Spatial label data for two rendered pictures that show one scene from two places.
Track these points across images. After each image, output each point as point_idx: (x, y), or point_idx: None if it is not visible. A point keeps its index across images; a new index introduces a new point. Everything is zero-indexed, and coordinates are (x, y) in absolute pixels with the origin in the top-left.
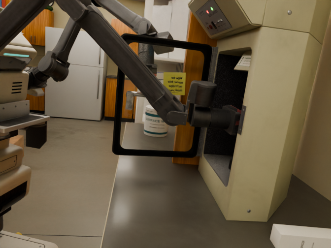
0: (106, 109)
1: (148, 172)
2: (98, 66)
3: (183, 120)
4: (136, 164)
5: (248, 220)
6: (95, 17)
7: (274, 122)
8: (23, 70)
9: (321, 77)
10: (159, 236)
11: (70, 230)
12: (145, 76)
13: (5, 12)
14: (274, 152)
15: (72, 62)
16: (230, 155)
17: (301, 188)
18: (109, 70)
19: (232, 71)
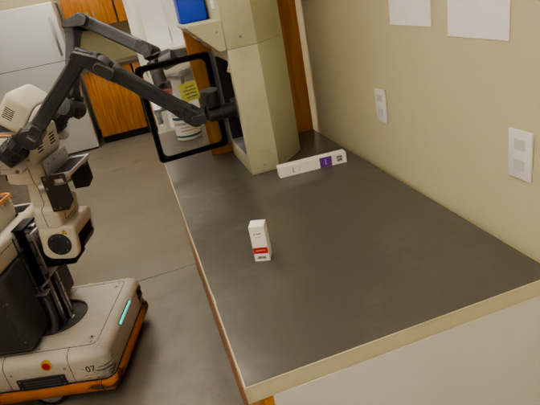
0: (102, 125)
1: (194, 168)
2: (62, 59)
3: (203, 120)
4: (182, 166)
5: (267, 170)
6: (120, 72)
7: (258, 104)
8: None
9: (308, 42)
10: (211, 194)
11: (136, 276)
12: (166, 99)
13: (55, 87)
14: (265, 122)
15: (16, 67)
16: None
17: (316, 140)
18: None
19: None
